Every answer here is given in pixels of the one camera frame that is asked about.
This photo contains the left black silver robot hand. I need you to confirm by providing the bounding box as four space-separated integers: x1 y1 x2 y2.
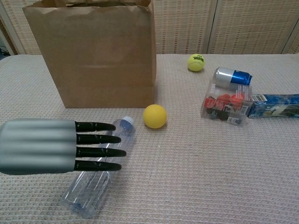
0 118 127 175

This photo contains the clear plastic water bottle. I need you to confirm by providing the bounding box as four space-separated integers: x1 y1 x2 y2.
60 116 136 219

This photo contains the brown paper bag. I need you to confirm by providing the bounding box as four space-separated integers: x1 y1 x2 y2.
22 0 157 109

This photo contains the clear box with red items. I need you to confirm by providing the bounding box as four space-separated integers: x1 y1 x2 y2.
200 79 254 126

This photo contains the yellow foam ball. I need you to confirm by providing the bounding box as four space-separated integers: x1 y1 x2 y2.
143 104 168 129

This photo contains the white woven tablecloth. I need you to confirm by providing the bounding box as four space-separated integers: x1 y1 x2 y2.
0 53 299 224

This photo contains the yellow green tennis ball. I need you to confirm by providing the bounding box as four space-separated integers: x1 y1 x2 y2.
187 53 206 72

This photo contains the blue silver drink can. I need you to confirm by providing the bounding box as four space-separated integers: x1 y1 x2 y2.
214 67 254 89

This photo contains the woven folding screen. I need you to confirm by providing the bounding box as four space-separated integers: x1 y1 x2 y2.
0 0 299 56

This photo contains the blue cookie package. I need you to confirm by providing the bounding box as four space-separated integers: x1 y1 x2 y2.
247 93 299 119

